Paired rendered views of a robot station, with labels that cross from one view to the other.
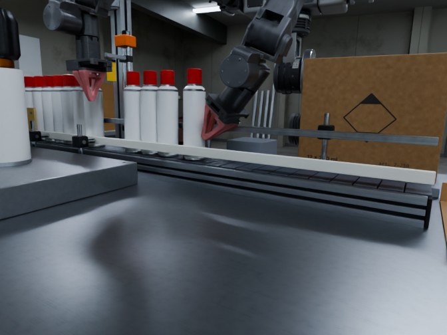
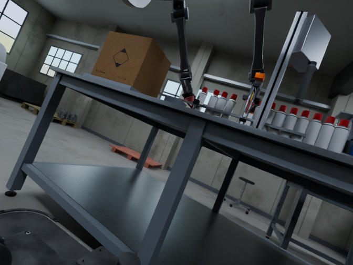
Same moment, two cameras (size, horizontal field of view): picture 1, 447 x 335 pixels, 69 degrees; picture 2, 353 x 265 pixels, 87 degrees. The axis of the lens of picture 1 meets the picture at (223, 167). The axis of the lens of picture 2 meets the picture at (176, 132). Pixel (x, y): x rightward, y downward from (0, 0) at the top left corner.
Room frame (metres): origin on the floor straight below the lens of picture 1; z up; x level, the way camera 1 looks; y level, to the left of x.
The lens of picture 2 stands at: (1.93, -0.07, 0.70)
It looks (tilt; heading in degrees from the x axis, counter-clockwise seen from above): 2 degrees up; 176
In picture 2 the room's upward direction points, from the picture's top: 22 degrees clockwise
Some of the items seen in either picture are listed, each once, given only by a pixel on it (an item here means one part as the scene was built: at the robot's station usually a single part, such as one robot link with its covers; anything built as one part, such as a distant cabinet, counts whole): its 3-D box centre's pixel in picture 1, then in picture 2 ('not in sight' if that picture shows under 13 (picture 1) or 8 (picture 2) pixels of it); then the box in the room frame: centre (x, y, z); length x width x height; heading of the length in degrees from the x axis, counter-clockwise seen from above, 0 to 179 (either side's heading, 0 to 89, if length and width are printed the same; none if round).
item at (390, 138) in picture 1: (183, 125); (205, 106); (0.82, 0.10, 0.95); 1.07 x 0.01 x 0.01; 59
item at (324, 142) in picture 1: (322, 153); not in sight; (0.68, -0.21, 0.91); 0.07 x 0.03 x 0.17; 149
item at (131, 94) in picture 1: (134, 112); (228, 110); (0.86, 0.24, 0.98); 0.05 x 0.05 x 0.20
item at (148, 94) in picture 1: (151, 113); (219, 108); (0.83, 0.19, 0.98); 0.05 x 0.05 x 0.20
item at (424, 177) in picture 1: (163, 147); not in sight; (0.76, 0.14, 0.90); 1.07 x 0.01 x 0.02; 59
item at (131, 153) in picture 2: not in sight; (137, 156); (-2.12, -0.39, 0.05); 1.07 x 0.74 x 0.10; 68
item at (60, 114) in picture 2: not in sight; (52, 112); (-3.01, -2.89, 0.17); 1.18 x 0.82 x 0.33; 66
